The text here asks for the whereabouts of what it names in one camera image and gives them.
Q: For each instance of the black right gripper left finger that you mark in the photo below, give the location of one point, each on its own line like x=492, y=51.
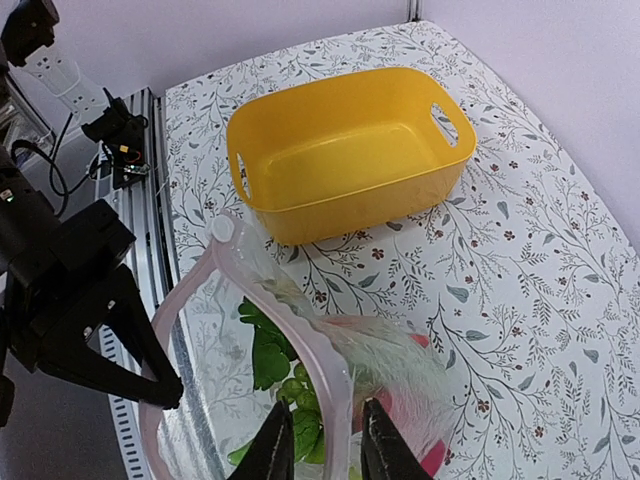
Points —
x=271, y=453

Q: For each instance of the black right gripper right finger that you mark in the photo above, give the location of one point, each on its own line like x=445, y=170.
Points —
x=384, y=453

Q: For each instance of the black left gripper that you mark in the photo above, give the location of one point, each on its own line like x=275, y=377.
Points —
x=48, y=262

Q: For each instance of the green cucumber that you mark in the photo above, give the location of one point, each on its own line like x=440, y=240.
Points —
x=309, y=444

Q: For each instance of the red apple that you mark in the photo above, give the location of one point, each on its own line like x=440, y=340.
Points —
x=422, y=432

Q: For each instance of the green grape bunch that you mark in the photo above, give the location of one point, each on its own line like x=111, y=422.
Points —
x=299, y=390

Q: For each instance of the clear zip top bag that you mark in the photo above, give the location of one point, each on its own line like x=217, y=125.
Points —
x=233, y=267

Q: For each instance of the yellow plastic basket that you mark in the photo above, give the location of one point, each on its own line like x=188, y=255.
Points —
x=346, y=153

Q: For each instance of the orange carrot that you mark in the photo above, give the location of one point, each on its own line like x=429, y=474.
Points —
x=379, y=353

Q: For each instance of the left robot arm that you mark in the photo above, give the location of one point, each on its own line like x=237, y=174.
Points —
x=71, y=306

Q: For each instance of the floral table mat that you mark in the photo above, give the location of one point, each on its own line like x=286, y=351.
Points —
x=522, y=277

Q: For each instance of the front aluminium rail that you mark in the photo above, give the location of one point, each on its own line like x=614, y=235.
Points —
x=145, y=250

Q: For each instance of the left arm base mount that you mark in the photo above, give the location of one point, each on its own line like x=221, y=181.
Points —
x=122, y=138

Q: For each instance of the left aluminium frame post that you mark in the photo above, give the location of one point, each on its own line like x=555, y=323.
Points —
x=415, y=10

